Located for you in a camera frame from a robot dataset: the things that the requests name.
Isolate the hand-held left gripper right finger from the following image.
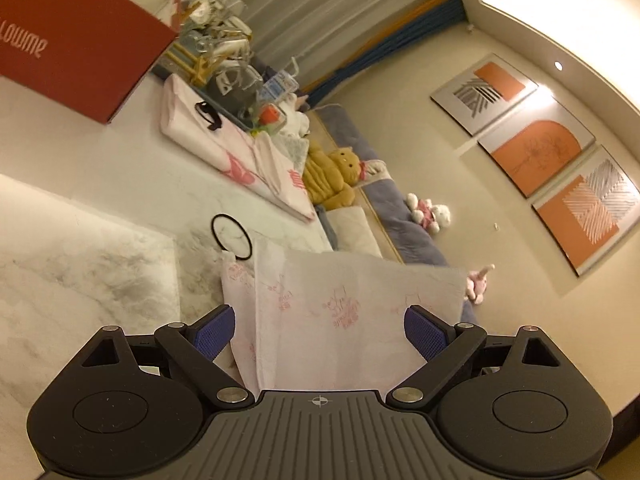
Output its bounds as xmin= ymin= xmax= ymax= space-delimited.
xmin=386 ymin=304 xmax=563 ymax=406

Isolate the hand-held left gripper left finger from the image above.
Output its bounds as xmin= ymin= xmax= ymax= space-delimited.
xmin=80 ymin=304 xmax=254 ymax=406

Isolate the white pink-printed shopping bag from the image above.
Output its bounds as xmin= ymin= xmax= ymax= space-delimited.
xmin=220 ymin=239 xmax=468 ymax=395

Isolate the black rubber ring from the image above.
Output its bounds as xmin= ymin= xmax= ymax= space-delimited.
xmin=210 ymin=214 xmax=253 ymax=262

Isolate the pink plush rabbit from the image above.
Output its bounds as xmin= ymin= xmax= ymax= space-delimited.
xmin=465 ymin=263 xmax=496 ymax=305

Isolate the white plush bear pair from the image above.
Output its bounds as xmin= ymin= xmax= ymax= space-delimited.
xmin=405 ymin=192 xmax=453 ymax=233

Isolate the white square cushion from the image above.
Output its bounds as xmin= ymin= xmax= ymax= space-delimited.
xmin=317 ymin=205 xmax=383 ymax=256

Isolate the grey-blue sofa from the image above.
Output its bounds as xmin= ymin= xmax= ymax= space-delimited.
xmin=250 ymin=55 xmax=481 ymax=321

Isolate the small folded pink-print cloth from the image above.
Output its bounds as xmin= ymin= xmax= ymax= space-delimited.
xmin=252 ymin=132 xmax=318 ymax=221

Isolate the yellow plush cat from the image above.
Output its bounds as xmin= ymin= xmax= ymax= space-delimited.
xmin=302 ymin=141 xmax=363 ymax=208

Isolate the grey towel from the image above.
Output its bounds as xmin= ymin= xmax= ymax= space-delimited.
xmin=277 ymin=135 xmax=313 ymax=173

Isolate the large folded pink-print cloth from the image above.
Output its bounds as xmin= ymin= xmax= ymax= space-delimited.
xmin=160 ymin=74 xmax=273 ymax=196

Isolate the grey-blue drying tray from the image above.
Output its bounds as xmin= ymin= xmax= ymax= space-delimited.
xmin=167 ymin=35 xmax=288 ymax=136

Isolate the orange toy in clear box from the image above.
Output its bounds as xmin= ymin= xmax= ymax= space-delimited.
xmin=246 ymin=100 xmax=288 ymax=136

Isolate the white plush cat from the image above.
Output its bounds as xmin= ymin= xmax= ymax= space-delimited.
xmin=280 ymin=94 xmax=313 ymax=141

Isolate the smoky glass pitcher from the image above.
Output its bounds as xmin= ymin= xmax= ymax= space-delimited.
xmin=207 ymin=62 xmax=263 ymax=113

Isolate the milk carton with straw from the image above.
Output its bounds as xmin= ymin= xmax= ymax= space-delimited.
xmin=260 ymin=55 xmax=301 ymax=106

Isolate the blue curtain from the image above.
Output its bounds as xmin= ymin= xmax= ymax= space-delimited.
xmin=300 ymin=0 xmax=468 ymax=108

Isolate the red cardboard box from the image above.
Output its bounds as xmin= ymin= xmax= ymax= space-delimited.
xmin=0 ymin=0 xmax=183 ymax=125

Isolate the sheer white curtain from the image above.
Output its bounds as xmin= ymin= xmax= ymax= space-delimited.
xmin=197 ymin=0 xmax=458 ymax=96

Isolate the wall picture with white stripes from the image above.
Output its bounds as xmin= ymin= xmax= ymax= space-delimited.
xmin=531 ymin=145 xmax=640 ymax=277

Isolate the wall picture with orange arch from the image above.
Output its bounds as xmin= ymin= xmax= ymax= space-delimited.
xmin=477 ymin=97 xmax=597 ymax=198

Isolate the black hair tie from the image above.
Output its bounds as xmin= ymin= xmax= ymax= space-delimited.
xmin=194 ymin=101 xmax=223 ymax=131

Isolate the wall picture with black stripes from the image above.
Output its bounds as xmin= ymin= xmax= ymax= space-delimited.
xmin=431 ymin=53 xmax=540 ymax=136

